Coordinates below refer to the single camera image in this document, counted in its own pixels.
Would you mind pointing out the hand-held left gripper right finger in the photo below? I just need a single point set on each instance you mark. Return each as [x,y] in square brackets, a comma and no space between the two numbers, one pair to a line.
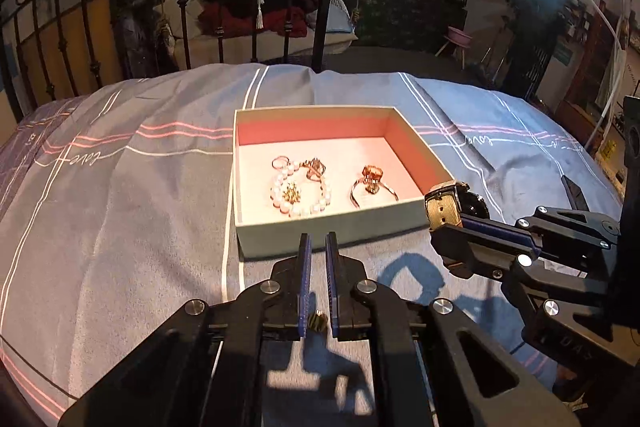
[332,287]

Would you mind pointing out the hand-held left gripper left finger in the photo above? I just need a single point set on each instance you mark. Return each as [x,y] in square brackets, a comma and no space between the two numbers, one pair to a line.
[304,287]

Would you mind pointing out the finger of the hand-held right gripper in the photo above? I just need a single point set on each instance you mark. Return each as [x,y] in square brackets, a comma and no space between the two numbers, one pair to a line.
[565,221]
[470,252]

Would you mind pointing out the small gold earring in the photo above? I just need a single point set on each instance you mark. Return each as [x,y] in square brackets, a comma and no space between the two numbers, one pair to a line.
[289,193]
[316,322]

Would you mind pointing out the green box with pink lining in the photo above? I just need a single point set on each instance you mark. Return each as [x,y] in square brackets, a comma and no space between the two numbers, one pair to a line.
[320,232]

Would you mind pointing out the gold pendant charm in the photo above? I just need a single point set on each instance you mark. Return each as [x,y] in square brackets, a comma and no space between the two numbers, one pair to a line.
[316,167]

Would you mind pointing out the grey striped bedsheet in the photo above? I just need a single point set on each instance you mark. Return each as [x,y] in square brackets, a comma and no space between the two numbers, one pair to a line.
[150,207]

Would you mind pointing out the pink stool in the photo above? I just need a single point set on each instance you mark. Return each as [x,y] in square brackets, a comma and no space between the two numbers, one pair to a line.
[457,36]

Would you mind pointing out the tall potted plant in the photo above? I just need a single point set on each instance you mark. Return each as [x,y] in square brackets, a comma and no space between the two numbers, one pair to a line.
[540,7]

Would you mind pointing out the green patterned counter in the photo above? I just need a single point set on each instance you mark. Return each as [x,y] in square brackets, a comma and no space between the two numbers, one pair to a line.
[400,12]

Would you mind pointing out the white wicker swing chair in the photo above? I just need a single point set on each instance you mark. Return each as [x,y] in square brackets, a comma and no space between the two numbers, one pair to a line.
[240,44]

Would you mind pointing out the red cloth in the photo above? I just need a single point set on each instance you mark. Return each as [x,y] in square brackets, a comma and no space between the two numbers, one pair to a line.
[275,22]

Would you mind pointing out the light blue cushion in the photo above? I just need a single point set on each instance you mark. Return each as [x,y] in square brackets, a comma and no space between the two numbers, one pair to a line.
[332,14]

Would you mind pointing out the yellow wooden board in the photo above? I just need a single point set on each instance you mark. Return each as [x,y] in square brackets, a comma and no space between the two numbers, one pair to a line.
[75,47]

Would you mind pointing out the black iron bed frame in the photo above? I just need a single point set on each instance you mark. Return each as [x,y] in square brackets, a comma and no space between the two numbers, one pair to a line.
[326,7]

